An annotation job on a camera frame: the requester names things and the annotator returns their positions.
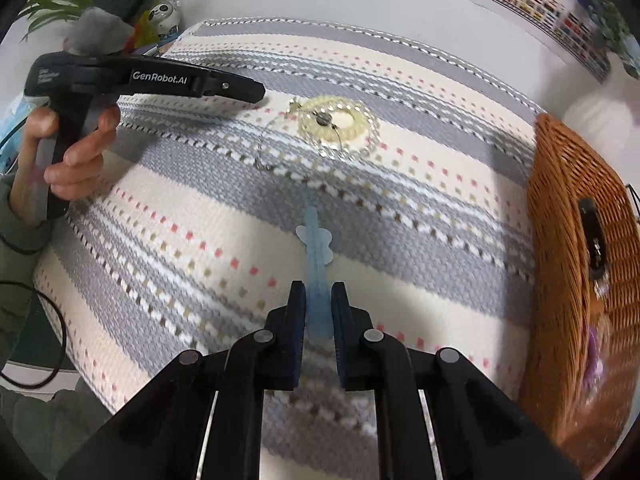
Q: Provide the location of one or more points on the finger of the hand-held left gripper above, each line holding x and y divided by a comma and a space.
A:
235, 87

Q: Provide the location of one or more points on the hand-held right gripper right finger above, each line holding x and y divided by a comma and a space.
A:
340, 335

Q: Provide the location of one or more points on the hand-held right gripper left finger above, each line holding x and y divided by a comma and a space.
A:
299, 330

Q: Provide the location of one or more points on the light blue hair clip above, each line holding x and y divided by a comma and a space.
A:
315, 270

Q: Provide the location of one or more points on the brown wicker basket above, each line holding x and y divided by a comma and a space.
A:
560, 270

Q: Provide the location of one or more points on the black smart watch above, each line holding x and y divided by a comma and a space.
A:
594, 240

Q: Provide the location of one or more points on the person's left forearm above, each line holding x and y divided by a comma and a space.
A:
15, 220

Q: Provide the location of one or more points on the person's left hand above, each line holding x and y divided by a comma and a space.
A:
80, 165

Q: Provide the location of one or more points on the panda figurine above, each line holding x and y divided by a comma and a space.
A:
165, 14

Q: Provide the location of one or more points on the person's green clothing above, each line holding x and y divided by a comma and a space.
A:
30, 430

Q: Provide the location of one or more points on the white ribbed vase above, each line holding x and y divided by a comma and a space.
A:
605, 110

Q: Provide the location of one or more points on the blue and white artificial flowers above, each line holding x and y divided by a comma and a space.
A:
615, 25

